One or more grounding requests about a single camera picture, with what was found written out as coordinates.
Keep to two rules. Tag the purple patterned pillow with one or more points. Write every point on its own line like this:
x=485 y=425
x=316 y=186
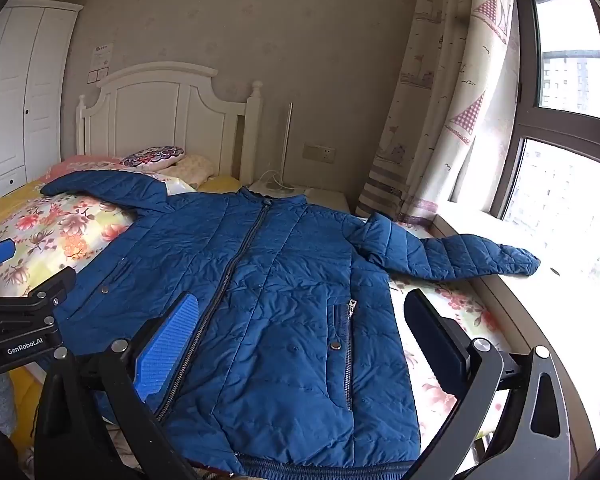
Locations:
x=152 y=156

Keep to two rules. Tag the pale windowsill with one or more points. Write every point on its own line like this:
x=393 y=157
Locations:
x=555 y=305

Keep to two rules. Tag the white nightstand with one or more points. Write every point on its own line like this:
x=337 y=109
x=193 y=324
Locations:
x=325 y=200

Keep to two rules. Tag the beige pillow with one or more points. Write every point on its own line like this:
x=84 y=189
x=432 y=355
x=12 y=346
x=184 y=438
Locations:
x=195 y=167

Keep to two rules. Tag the striped curtain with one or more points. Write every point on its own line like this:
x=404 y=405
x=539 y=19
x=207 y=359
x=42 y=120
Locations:
x=445 y=85

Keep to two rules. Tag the blue quilted jacket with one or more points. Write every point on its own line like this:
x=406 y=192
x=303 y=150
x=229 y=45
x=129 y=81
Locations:
x=280 y=285

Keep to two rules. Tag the slim pole lamp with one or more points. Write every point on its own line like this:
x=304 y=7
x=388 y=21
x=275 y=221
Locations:
x=288 y=135

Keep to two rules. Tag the dark framed window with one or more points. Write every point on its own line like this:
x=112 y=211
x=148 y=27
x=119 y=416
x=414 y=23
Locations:
x=526 y=120

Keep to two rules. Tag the white wardrobe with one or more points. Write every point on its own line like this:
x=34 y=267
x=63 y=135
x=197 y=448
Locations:
x=15 y=85

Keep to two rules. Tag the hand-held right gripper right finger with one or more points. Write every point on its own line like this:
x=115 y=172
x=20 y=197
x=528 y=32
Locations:
x=432 y=342

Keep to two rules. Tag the pink pillow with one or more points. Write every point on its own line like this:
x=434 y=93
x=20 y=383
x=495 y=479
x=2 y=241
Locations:
x=80 y=164

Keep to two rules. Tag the paper wall notice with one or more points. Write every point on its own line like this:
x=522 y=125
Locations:
x=102 y=55

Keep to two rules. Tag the floral blanket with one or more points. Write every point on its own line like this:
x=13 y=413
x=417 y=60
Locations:
x=55 y=222

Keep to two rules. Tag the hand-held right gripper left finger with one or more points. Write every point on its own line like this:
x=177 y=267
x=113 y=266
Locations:
x=167 y=347

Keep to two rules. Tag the wall socket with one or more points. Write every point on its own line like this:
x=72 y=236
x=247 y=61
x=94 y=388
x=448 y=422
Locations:
x=319 y=152

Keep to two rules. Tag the white bed headboard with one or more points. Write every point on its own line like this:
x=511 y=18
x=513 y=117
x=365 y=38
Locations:
x=150 y=115

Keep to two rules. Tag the wall switches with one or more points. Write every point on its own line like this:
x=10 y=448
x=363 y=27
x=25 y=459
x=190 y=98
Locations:
x=98 y=75

